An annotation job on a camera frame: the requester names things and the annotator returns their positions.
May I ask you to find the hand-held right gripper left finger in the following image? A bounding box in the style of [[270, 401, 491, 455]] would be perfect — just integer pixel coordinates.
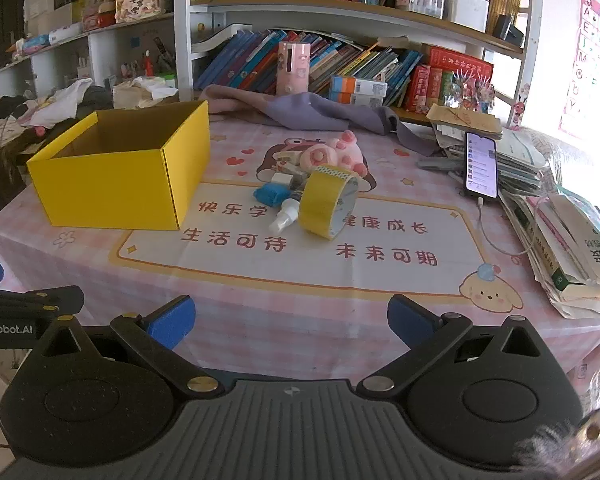
[[34, 294, 226, 400]]

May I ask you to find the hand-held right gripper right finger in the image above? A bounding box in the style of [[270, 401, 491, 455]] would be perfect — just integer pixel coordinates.
[[356, 293, 549, 398]]

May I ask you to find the yellow cardboard box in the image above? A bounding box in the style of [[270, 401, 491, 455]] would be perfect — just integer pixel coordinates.
[[26, 100, 212, 232]]

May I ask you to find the yellow tape roll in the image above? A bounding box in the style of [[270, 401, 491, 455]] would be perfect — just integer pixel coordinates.
[[298, 165, 361, 242]]

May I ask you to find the white spray bottle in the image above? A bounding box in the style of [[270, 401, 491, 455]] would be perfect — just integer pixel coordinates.
[[269, 198, 301, 234]]

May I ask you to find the blue plastic item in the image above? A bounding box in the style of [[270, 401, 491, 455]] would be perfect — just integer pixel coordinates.
[[252, 183, 289, 207]]

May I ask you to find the pink plush toy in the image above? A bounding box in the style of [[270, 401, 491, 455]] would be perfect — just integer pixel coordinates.
[[300, 130, 371, 178]]

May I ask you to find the pink printed tablecloth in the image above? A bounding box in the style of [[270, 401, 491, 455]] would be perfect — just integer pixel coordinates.
[[0, 110, 600, 393]]

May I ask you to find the pile of dark clothes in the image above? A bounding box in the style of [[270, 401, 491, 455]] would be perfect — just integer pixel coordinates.
[[0, 85, 116, 201]]

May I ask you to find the grey stapler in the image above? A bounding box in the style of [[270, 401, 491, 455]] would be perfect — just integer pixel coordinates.
[[417, 155, 466, 172]]

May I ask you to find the smartphone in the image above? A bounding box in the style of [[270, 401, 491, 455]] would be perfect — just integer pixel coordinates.
[[464, 131, 500, 200]]

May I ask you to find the pile of books and papers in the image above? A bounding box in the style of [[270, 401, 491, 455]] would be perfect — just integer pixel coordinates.
[[500, 180, 600, 320]]

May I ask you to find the white garment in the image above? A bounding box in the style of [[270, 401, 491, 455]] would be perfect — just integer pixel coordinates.
[[19, 78, 94, 129]]

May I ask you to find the stack of papers and booklets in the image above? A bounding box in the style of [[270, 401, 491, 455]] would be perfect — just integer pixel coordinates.
[[432, 120, 550, 197]]

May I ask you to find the grey purple cloth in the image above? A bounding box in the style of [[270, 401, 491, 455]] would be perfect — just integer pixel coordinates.
[[199, 85, 439, 157]]

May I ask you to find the orange blue white carton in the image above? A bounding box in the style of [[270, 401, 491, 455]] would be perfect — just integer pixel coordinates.
[[330, 75, 389, 95], [328, 91, 384, 107]]

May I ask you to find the white tissue pack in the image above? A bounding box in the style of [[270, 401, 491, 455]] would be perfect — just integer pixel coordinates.
[[112, 75, 180, 109]]

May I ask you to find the colourful shiny toy bundle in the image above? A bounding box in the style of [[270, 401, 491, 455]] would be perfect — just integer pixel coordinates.
[[450, 70, 496, 114]]

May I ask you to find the red book set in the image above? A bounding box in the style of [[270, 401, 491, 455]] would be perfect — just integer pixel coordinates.
[[404, 46, 495, 114]]

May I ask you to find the white side shelf unit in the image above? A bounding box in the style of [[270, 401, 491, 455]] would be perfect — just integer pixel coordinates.
[[0, 12, 177, 102]]

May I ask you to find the white bookshelf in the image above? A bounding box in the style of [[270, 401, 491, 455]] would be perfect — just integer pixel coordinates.
[[172, 0, 546, 127]]

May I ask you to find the row of leaning books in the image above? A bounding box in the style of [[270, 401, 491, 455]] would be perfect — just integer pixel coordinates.
[[194, 29, 427, 95]]

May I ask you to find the pink cylindrical device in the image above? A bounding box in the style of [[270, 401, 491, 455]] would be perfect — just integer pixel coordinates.
[[277, 41, 312, 96]]

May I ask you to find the red tin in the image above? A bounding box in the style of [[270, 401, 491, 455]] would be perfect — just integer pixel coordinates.
[[82, 0, 117, 31]]

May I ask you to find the small black box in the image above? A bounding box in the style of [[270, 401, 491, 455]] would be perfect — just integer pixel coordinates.
[[493, 14, 525, 47]]

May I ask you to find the white pen holder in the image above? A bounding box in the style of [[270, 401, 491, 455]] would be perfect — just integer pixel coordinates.
[[444, 0, 490, 34]]

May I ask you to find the alphabet wall poster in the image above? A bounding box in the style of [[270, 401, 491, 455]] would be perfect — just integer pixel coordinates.
[[559, 0, 600, 139]]

